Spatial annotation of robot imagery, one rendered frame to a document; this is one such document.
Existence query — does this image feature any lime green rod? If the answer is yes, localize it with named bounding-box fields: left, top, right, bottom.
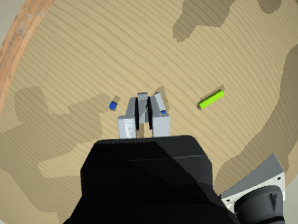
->
left=198, top=90, right=224, bottom=109

